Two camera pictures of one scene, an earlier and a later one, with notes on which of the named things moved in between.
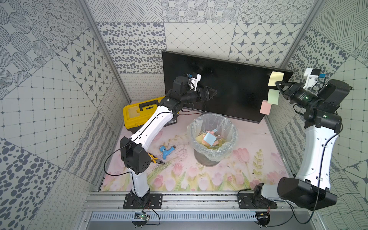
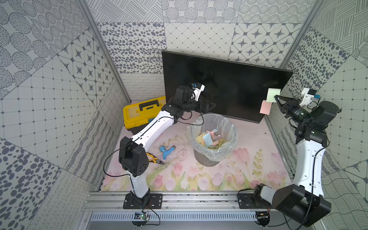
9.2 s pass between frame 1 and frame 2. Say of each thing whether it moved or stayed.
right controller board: stayed
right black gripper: moved
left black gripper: moved
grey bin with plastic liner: stayed
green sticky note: stayed
